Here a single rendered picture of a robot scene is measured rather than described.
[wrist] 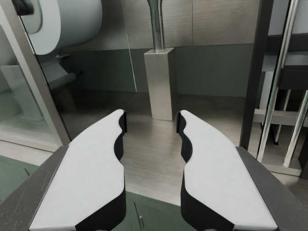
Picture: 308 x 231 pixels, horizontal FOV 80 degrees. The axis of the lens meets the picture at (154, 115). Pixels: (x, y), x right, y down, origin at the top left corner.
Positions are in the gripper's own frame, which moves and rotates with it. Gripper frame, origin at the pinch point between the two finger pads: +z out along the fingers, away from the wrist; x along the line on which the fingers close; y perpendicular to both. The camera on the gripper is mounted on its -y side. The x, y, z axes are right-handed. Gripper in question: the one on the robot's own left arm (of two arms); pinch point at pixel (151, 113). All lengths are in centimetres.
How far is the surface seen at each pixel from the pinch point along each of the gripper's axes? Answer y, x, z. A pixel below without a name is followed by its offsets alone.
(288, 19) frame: -5.6, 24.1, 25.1
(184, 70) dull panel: 19, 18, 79
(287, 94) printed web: 12, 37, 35
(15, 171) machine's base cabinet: 54, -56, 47
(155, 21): -3, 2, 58
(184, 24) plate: -2, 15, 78
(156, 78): 15, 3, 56
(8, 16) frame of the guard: -4, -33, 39
